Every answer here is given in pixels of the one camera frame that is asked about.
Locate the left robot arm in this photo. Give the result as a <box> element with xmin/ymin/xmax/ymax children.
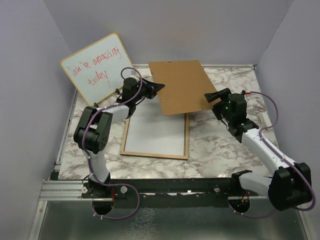
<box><xmin>73</xmin><ymin>77</ymin><xmax>165</xmax><ymax>198</ymax></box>

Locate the brown backing board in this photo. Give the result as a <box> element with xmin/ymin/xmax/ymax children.
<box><xmin>148</xmin><ymin>60</ymin><xmax>220</xmax><ymax>116</ymax></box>

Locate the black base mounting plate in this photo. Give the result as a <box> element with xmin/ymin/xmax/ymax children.
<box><xmin>81</xmin><ymin>177</ymin><xmax>246</xmax><ymax>209</ymax></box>

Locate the wooden picture frame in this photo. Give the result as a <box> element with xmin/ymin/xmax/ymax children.
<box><xmin>119</xmin><ymin>104</ymin><xmax>190</xmax><ymax>161</ymax></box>

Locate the aluminium rail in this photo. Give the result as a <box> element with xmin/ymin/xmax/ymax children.
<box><xmin>40</xmin><ymin>172</ymin><xmax>272</xmax><ymax>201</ymax></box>

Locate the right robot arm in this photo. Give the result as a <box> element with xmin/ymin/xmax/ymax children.
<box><xmin>204</xmin><ymin>88</ymin><xmax>317</xmax><ymax>211</ymax></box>

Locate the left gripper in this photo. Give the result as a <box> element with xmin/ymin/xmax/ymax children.
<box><xmin>132</xmin><ymin>77</ymin><xmax>165</xmax><ymax>103</ymax></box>

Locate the whiteboard with red writing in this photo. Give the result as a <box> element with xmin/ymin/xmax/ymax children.
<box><xmin>60</xmin><ymin>33</ymin><xmax>133</xmax><ymax>106</ymax></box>

